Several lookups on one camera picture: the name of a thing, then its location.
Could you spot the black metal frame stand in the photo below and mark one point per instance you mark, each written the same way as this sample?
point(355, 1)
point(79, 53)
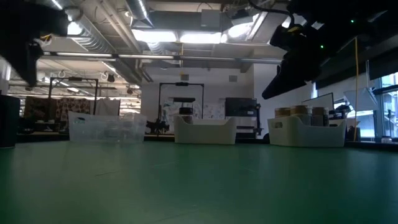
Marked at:
point(75, 78)
point(182, 84)

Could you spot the long silver ceiling pipe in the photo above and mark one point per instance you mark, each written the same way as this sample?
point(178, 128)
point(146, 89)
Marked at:
point(202, 58)

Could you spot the bright ceiling light panel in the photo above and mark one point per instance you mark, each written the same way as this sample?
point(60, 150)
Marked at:
point(154, 35)
point(200, 38)

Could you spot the dark green pepper tin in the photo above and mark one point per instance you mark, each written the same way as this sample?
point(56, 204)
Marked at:
point(9, 124)

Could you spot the white cloth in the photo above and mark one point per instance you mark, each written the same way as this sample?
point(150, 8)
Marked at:
point(107, 107)

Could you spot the white plastic bin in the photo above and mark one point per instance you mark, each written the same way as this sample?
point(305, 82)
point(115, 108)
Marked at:
point(306, 135)
point(203, 132)

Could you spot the corrugated silver duct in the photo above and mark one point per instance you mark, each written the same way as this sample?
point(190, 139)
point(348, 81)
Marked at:
point(93, 40)

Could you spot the glass window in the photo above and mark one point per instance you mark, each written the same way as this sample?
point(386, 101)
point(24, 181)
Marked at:
point(388, 102)

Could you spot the black desk equipment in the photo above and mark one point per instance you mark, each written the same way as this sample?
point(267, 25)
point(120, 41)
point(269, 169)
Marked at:
point(337, 113)

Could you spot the white sheet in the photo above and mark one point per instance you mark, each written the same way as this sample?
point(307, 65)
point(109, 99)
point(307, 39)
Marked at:
point(360, 99)

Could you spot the smooth silver round duct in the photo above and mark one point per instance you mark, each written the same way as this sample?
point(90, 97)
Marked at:
point(140, 11)

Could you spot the black monitor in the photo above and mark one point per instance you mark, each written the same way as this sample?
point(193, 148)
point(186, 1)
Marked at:
point(241, 107)

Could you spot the black equipment stand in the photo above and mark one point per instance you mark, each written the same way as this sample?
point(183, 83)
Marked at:
point(258, 118)

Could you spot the black hanging camera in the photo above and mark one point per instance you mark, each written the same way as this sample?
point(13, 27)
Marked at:
point(111, 78)

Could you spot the glass jar gold lid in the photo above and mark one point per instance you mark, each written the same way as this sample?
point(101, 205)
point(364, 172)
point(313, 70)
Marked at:
point(282, 112)
point(320, 115)
point(301, 112)

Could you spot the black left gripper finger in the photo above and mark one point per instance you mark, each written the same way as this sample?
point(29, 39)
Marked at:
point(31, 62)

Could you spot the herb jar black lid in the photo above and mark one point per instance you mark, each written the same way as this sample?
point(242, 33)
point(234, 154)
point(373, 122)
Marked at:
point(186, 111)

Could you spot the dark overhead beam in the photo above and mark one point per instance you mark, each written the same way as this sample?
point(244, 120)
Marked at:
point(342, 77)

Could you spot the white screen monitor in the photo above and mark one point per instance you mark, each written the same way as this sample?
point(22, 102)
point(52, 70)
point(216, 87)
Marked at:
point(320, 101)

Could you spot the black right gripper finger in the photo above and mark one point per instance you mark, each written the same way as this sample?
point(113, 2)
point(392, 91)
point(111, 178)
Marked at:
point(283, 85)

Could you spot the clear plastic bin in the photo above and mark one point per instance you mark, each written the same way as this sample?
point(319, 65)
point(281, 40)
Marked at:
point(107, 127)

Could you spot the grey wall vent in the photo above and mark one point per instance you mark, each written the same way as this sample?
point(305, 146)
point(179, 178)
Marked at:
point(233, 78)
point(184, 77)

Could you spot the large rectangular metal duct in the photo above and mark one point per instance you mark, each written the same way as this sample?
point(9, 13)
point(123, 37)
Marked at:
point(248, 28)

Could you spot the grey ceiling box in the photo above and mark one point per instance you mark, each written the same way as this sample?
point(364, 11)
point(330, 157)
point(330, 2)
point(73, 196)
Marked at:
point(211, 18)

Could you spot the patterned cloth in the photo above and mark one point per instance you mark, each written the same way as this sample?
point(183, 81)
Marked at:
point(73, 109)

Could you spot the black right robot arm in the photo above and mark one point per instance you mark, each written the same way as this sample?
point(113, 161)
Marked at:
point(357, 18)

